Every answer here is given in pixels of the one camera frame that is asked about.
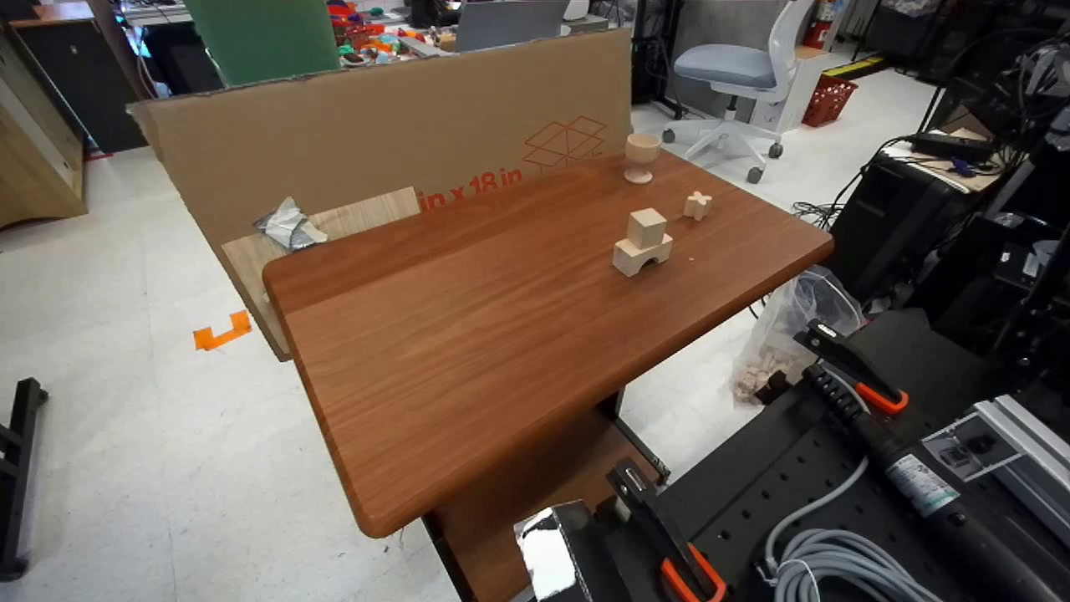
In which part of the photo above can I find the black orange clamp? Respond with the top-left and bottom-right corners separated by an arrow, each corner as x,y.
608,463 -> 729,602
799,323 -> 909,420

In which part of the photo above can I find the wooden goblet-shaped block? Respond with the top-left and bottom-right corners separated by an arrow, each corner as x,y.
624,134 -> 659,186

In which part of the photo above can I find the coiled grey cable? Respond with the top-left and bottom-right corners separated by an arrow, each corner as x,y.
759,453 -> 947,602

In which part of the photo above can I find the green chair back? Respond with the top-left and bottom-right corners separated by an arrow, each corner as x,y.
184,0 -> 338,86

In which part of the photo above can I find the black orange clamp left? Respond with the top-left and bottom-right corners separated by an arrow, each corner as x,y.
608,463 -> 729,602

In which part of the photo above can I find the red box on floor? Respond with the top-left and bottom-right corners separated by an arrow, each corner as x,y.
801,77 -> 856,126

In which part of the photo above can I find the clear plastic bag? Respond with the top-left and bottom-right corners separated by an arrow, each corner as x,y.
733,268 -> 866,402

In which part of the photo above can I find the wooden table with shelf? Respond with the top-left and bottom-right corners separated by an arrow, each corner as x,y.
263,155 -> 832,602

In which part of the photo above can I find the wooden square block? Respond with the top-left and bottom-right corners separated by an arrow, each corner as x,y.
628,209 -> 664,248

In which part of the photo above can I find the black perforated mounting board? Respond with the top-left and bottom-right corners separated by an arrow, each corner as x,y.
652,310 -> 1070,602

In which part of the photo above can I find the grey office chair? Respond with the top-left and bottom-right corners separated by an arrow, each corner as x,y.
659,0 -> 815,186

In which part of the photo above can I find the wooden arch block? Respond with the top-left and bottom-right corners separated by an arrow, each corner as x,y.
612,238 -> 673,278

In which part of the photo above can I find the brown cardboard box panel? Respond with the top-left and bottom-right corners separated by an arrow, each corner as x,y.
128,28 -> 637,365

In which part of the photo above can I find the wooden star block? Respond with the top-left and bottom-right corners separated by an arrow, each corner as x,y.
681,191 -> 712,222

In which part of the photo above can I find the black orange clamp right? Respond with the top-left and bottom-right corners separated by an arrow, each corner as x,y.
799,323 -> 909,420

